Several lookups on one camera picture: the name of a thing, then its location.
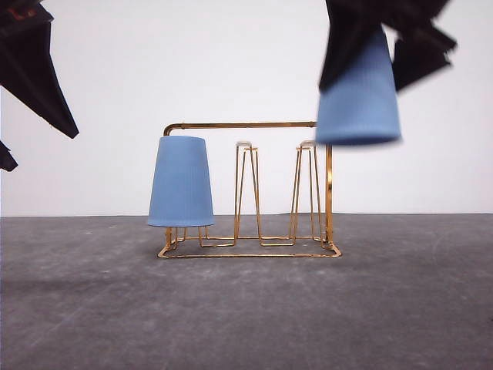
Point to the gold wire cup rack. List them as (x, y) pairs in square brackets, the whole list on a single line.
[(207, 247)]

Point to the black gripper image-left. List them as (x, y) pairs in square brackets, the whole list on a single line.
[(27, 68)]

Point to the blue ribbed cup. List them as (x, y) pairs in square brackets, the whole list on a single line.
[(361, 108), (180, 192)]

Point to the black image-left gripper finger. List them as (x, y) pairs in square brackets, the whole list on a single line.
[(7, 161)]

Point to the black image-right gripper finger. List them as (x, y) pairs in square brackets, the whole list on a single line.
[(421, 50), (350, 23)]

